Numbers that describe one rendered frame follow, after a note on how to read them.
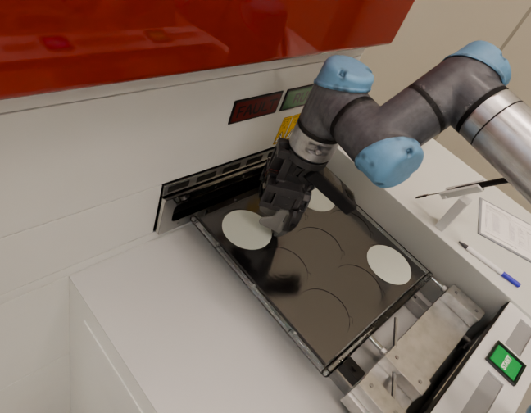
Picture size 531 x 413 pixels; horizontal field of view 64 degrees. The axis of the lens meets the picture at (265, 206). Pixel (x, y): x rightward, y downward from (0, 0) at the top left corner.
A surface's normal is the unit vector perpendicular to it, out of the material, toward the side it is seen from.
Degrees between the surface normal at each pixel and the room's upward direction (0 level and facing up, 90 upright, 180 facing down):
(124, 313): 0
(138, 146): 90
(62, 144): 90
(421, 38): 90
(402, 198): 0
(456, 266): 90
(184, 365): 0
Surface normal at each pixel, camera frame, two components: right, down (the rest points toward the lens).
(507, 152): -0.80, 0.21
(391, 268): 0.29, -0.68
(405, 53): -0.52, 0.47
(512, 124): -0.38, -0.25
